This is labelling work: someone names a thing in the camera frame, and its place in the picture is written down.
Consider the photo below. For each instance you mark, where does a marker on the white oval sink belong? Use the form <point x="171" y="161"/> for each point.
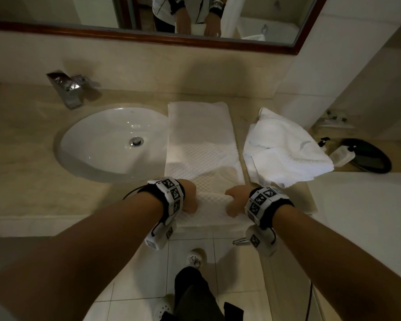
<point x="103" y="147"/>

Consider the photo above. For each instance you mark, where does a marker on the person's right hand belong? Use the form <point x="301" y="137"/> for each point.
<point x="239" y="198"/>

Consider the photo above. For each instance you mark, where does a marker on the wooden framed wall mirror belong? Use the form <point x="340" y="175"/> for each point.
<point x="36" y="6"/>

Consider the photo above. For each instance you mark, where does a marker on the small amenity tray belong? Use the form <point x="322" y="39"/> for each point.
<point x="334" y="121"/>

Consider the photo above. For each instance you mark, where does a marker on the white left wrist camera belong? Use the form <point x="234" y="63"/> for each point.
<point x="160" y="237"/>

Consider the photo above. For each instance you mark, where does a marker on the black wrist marker band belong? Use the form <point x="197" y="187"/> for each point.
<point x="264" y="205"/>
<point x="160" y="194"/>

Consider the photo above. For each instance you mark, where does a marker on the chrome faucet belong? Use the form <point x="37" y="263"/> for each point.
<point x="68" y="90"/>

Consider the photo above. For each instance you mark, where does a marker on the person's left hand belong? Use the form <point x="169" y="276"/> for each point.
<point x="188" y="197"/>

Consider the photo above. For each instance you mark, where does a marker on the black right wrist marker band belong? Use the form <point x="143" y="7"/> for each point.
<point x="264" y="205"/>

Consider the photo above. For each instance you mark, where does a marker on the wooden bathtub ledge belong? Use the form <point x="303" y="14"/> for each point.
<point x="397" y="153"/>

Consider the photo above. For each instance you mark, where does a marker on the person's left forearm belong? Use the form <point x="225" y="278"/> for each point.
<point x="70" y="264"/>

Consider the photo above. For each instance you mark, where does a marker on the small white pump bottle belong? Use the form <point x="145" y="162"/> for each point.
<point x="322" y="145"/>

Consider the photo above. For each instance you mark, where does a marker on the person's black clothing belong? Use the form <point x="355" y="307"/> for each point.
<point x="193" y="297"/>

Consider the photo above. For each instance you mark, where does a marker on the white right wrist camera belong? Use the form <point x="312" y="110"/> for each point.
<point x="257" y="242"/>

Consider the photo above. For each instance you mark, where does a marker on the black oval tray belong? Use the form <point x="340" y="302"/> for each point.
<point x="371" y="157"/>

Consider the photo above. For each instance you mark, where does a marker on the white towel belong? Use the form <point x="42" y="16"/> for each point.
<point x="200" y="137"/>
<point x="280" y="150"/>

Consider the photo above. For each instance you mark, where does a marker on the person's white shoe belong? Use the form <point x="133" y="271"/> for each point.
<point x="196" y="257"/>
<point x="162" y="309"/>

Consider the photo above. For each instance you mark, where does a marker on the white bathtub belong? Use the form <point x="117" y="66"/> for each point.
<point x="371" y="213"/>

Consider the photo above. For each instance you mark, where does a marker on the person's right forearm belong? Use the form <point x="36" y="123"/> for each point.
<point x="337" y="264"/>

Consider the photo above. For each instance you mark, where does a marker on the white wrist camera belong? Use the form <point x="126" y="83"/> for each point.
<point x="257" y="242"/>
<point x="160" y="237"/>

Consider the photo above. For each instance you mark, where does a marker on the black left wrist marker band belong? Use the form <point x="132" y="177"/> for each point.
<point x="160" y="194"/>

